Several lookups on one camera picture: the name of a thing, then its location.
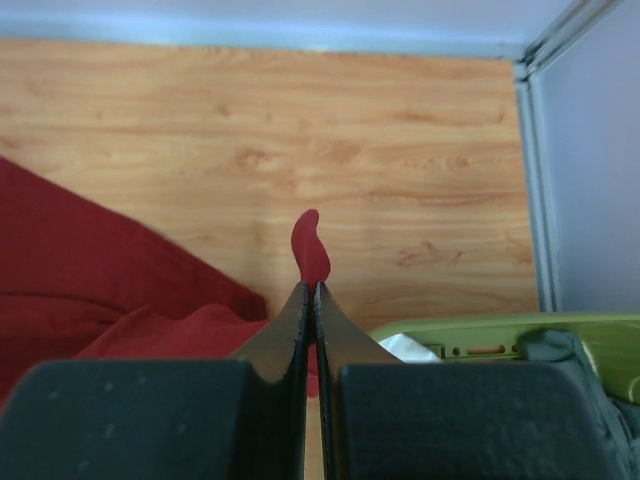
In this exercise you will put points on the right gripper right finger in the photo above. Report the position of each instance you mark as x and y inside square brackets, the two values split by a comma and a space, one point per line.
[386, 419]

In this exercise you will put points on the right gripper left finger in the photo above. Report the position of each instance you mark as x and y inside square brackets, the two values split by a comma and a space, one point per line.
[242, 417]

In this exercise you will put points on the red t-shirt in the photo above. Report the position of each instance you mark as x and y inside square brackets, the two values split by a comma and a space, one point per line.
[79, 281]

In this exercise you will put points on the white t-shirt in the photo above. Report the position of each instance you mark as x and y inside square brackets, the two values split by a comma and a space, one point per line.
[408, 350]

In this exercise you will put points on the grey t-shirt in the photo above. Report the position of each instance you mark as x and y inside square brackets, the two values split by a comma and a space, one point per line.
[617, 421]

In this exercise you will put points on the green plastic bin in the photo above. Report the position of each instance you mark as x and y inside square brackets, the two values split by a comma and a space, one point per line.
[610, 339]

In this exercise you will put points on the right aluminium frame post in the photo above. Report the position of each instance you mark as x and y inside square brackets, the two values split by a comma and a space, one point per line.
[577, 88]

